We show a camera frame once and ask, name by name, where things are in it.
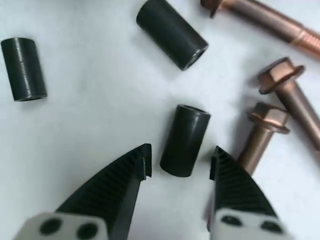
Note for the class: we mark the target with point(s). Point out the copper flange bolt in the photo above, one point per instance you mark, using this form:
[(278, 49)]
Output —
[(295, 100), (260, 17), (260, 135)]

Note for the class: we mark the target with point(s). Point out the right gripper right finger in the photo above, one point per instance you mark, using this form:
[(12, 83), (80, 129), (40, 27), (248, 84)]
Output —
[(235, 185)]

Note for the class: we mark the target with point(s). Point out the black cylindrical sleeve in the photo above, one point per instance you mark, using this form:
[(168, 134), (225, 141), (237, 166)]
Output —
[(172, 33), (183, 140), (23, 68)]

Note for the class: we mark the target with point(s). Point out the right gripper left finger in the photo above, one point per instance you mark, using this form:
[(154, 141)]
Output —
[(105, 187)]

